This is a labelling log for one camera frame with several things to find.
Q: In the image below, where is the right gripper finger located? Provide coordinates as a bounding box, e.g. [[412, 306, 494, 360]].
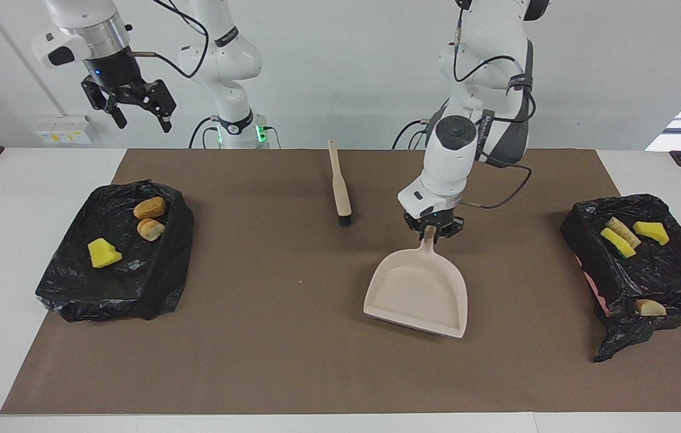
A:
[[147, 78, 177, 134], [97, 87, 129, 129]]

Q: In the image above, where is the beige plastic dustpan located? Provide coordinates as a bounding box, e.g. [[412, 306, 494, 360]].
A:
[[363, 225, 469, 339]]

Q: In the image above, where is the beige hand brush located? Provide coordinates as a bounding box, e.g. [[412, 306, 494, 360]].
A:
[[327, 139, 353, 227]]

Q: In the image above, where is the striped croissant piece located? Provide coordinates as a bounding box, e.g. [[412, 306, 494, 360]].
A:
[[137, 218, 166, 242], [605, 216, 642, 250]]

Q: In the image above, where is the green and yellow sponge wedge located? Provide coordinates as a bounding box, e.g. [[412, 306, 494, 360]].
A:
[[87, 238, 123, 269]]

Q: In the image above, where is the yellow sponge with green pad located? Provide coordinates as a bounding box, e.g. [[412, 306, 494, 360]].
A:
[[600, 227, 637, 259]]

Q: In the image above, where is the plain yellow sponge piece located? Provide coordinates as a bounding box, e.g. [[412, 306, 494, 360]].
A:
[[633, 221, 670, 246]]

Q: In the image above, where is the pink bin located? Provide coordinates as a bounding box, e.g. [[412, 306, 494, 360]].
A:
[[573, 253, 612, 318]]

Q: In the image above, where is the black trash bag bin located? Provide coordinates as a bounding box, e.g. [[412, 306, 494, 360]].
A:
[[35, 179, 195, 323]]

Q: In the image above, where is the black bag over pink bin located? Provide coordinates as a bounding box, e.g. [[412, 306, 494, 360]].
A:
[[560, 193, 681, 363]]

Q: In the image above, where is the brown table mat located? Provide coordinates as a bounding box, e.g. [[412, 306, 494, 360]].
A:
[[1, 149, 681, 416]]

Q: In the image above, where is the black base cable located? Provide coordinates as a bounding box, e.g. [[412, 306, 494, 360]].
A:
[[392, 118, 437, 150], [188, 116, 221, 149]]

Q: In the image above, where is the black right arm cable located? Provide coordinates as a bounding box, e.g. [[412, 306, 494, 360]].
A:
[[130, 0, 212, 80]]

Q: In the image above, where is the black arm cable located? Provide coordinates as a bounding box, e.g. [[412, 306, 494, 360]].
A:
[[130, 0, 212, 80], [452, 0, 537, 210]]

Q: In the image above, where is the white wall socket box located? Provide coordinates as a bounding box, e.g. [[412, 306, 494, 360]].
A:
[[35, 115, 99, 145]]

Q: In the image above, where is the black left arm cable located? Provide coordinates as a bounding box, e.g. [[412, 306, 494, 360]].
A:
[[452, 0, 537, 210]]

